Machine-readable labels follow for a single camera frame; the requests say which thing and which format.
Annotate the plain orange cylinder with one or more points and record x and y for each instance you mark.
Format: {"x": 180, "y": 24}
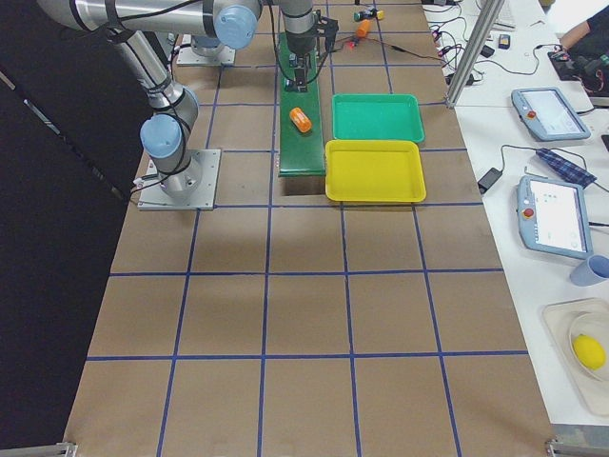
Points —
{"x": 363, "y": 28}

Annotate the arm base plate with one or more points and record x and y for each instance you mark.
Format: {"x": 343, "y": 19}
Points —
{"x": 194, "y": 188}
{"x": 221, "y": 56}

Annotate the yellow plastic tray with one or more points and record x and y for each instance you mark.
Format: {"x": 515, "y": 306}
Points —
{"x": 374, "y": 171}

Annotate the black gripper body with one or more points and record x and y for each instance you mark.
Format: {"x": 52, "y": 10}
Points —
{"x": 301, "y": 48}

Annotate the beige tray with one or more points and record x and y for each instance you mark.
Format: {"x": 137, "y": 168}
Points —
{"x": 566, "y": 322}

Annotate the yellow mushroom push button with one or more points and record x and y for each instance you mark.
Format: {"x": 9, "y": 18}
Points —
{"x": 290, "y": 85}

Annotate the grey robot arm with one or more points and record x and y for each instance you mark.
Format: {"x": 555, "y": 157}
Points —
{"x": 217, "y": 24}
{"x": 201, "y": 47}

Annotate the teach pendant tablet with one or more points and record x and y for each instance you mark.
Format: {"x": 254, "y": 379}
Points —
{"x": 552, "y": 217}
{"x": 548, "y": 115}

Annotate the yellow lemon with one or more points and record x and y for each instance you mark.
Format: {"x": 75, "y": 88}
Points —
{"x": 589, "y": 352}

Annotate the aluminium frame post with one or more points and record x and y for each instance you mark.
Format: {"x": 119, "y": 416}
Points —
{"x": 488, "y": 14}

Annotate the green push button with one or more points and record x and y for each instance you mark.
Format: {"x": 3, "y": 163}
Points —
{"x": 292, "y": 60}

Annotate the green conveyor belt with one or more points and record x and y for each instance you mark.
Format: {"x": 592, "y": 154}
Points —
{"x": 301, "y": 155}

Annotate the black power adapter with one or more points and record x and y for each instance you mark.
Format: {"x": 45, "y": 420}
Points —
{"x": 488, "y": 180}

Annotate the blue plaid cloth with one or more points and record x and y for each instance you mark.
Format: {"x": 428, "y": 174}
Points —
{"x": 565, "y": 169}

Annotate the teach pendant tablet far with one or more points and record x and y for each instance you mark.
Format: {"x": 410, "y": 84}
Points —
{"x": 548, "y": 115}

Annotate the green plastic tray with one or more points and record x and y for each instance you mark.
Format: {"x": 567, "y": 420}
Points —
{"x": 371, "y": 116}

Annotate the blue cup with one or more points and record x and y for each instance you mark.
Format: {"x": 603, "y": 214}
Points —
{"x": 592, "y": 271}

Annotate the teach pendant tablet near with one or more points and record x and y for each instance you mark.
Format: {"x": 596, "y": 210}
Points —
{"x": 552, "y": 217}

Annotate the orange cylinder marked 4680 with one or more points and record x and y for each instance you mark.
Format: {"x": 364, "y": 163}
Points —
{"x": 300, "y": 120}

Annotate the white bowl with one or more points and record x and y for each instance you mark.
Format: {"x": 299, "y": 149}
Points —
{"x": 594, "y": 324}

